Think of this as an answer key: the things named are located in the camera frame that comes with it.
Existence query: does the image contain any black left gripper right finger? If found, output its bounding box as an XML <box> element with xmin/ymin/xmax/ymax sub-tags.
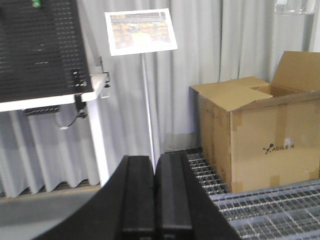
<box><xmin>155</xmin><ymin>152</ymin><xmax>240</xmax><ymax>240</ymax></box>

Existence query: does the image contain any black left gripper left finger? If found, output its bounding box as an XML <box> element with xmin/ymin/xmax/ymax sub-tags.
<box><xmin>36</xmin><ymin>155</ymin><xmax>155</xmax><ymax>240</ymax></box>

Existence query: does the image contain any brown cardboard box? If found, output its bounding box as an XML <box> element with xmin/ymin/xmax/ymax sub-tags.
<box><xmin>192</xmin><ymin>51</ymin><xmax>320</xmax><ymax>193</ymax></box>

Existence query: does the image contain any metal grate platform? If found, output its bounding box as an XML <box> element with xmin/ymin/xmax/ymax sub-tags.
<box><xmin>177</xmin><ymin>148</ymin><xmax>320</xmax><ymax>240</ymax></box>

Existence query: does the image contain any white standing desk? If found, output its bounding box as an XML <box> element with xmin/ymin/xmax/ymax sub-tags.
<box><xmin>0</xmin><ymin>72</ymin><xmax>110</xmax><ymax>186</ymax></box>

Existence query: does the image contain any black pegboard panel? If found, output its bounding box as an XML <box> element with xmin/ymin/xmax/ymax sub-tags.
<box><xmin>0</xmin><ymin>0</ymin><xmax>93</xmax><ymax>102</ymax></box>

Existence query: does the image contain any sign stand with poster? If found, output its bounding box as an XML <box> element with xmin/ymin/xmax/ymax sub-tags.
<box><xmin>104</xmin><ymin>8</ymin><xmax>178</xmax><ymax>164</ymax></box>

